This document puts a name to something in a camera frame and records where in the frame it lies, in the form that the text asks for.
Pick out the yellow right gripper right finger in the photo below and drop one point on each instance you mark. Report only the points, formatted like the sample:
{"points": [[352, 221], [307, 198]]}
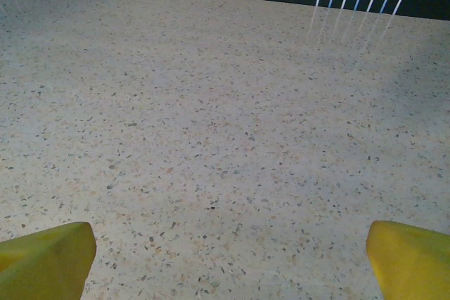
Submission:
{"points": [[411, 265]]}

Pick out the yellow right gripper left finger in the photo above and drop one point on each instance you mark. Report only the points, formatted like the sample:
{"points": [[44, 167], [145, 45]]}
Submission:
{"points": [[42, 265]]}

